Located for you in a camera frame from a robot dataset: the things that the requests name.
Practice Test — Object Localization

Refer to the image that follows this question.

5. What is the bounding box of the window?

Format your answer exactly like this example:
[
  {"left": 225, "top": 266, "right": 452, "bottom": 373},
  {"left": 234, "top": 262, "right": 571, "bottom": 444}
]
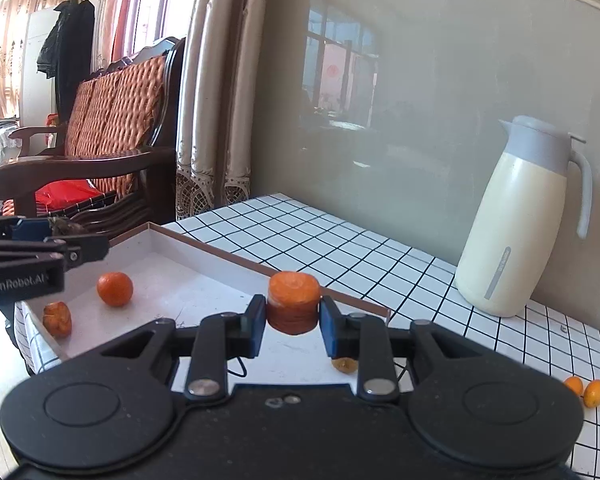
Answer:
[{"left": 125, "top": 0, "right": 196, "bottom": 53}]

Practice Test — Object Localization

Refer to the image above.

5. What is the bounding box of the red bag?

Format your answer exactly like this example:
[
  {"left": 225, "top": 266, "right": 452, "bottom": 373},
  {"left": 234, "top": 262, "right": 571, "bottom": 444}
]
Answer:
[{"left": 34, "top": 180, "right": 104, "bottom": 211}]

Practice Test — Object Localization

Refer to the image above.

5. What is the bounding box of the black checked cushion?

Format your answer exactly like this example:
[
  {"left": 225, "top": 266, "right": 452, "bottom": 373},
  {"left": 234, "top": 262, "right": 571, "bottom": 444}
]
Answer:
[{"left": 64, "top": 191, "right": 119, "bottom": 217}]

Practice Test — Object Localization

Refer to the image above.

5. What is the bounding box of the cream thermos jug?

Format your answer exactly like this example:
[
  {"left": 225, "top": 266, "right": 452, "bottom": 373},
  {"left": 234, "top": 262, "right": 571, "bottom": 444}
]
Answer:
[{"left": 455, "top": 115, "right": 593, "bottom": 318}]

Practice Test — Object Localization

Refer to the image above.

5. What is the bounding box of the brown cardboard box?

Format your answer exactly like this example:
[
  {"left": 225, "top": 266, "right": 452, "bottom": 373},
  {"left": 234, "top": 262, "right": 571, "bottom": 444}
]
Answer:
[{"left": 14, "top": 222, "right": 392, "bottom": 396}]

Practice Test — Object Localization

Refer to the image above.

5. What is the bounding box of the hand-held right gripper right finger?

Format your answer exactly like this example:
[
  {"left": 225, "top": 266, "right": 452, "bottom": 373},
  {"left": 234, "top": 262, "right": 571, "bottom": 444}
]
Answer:
[{"left": 321, "top": 297, "right": 491, "bottom": 403}]

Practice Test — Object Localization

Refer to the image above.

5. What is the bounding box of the checked white tablecloth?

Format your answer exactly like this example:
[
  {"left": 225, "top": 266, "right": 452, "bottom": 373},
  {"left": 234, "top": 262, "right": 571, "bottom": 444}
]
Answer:
[{"left": 10, "top": 192, "right": 600, "bottom": 480}]

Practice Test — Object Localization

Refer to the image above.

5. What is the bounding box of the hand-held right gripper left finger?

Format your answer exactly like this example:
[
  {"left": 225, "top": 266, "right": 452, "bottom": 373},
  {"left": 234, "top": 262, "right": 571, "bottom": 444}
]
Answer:
[{"left": 95, "top": 295, "right": 267, "bottom": 402}]

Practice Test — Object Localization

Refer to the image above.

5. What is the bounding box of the wooden sofa with orange cushions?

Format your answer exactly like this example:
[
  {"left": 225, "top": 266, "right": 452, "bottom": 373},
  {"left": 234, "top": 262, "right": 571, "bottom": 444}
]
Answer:
[{"left": 0, "top": 36, "right": 187, "bottom": 243}]

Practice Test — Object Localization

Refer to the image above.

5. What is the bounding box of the beige lace curtain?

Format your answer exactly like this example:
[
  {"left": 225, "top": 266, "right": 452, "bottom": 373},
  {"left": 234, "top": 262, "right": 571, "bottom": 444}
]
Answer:
[{"left": 175, "top": 0, "right": 273, "bottom": 221}]

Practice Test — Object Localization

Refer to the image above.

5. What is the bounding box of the orange tangerine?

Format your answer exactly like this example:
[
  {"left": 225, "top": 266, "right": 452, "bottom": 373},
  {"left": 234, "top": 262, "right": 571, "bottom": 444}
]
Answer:
[{"left": 96, "top": 271, "right": 134, "bottom": 307}]

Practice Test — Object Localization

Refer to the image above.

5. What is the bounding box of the black jacket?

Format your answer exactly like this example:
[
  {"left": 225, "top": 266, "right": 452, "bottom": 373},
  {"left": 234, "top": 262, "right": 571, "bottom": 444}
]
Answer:
[{"left": 36, "top": 0, "right": 96, "bottom": 121}]

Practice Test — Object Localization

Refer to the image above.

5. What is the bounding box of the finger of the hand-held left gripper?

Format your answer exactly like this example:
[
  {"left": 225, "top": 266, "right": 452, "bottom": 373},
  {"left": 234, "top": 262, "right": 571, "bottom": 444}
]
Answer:
[
  {"left": 0, "top": 216, "right": 56, "bottom": 241},
  {"left": 0, "top": 235, "right": 110, "bottom": 272}
]

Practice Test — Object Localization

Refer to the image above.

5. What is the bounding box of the round carrot slice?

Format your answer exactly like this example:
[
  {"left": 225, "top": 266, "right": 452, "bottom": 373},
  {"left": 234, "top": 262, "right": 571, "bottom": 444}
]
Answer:
[{"left": 266, "top": 271, "right": 322, "bottom": 336}]

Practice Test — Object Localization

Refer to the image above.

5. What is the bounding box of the pink sheer curtain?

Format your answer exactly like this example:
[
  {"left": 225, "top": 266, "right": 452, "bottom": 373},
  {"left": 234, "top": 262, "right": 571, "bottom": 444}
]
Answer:
[{"left": 99, "top": 0, "right": 147, "bottom": 63}]

